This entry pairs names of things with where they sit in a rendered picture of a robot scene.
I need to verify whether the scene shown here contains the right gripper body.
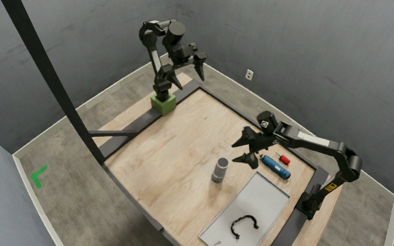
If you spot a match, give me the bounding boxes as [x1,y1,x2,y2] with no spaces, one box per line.
[246,132,270,170]

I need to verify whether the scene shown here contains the red screwdriver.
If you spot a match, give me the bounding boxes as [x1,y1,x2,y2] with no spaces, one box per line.
[276,152,291,165]

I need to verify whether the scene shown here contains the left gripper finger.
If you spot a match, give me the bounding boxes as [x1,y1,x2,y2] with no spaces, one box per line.
[194,59,205,81]
[163,70,183,90]

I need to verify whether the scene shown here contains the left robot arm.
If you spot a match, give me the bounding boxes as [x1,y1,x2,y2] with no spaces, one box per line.
[139,19,198,103]

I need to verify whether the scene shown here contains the black metal support frame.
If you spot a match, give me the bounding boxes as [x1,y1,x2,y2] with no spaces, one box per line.
[1,0,137,164]

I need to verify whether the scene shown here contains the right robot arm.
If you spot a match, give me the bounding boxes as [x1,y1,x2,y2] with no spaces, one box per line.
[242,111,363,214]

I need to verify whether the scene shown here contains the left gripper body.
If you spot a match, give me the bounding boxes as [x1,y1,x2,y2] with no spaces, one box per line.
[158,44,207,79]

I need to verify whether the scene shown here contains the blue cylindrical tool body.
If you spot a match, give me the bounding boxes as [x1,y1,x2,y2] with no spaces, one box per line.
[259,154,291,179]

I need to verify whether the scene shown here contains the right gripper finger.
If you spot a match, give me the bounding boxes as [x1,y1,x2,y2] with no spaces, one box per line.
[232,153,247,164]
[231,136,248,148]

